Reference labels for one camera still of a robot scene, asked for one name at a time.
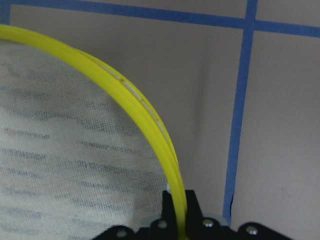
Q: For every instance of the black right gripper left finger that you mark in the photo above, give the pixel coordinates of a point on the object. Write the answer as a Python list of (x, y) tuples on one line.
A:
[(168, 213)]

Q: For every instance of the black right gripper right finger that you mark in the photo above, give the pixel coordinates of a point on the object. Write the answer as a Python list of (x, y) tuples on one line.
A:
[(194, 213)]

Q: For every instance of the yellow steamer basket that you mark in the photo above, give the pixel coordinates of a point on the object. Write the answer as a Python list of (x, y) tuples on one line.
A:
[(81, 148)]

